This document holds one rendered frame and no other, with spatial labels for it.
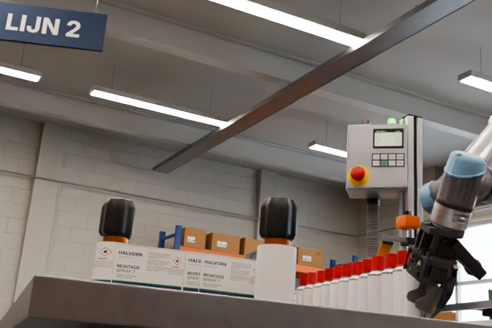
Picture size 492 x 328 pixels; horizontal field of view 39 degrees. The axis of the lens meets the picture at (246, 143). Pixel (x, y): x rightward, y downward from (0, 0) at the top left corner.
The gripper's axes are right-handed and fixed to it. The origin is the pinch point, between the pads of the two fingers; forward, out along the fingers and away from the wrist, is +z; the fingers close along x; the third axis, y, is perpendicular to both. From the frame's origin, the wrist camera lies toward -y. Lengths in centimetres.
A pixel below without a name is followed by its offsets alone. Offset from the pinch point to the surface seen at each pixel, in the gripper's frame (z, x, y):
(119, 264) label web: 11, -36, 59
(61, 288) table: -37, 87, 84
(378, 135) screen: -29, -51, -5
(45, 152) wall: 175, -780, 49
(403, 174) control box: -20.8, -42.8, -10.7
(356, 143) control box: -25, -53, 0
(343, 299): 11.6, -32.1, 2.5
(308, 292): 19, -52, 2
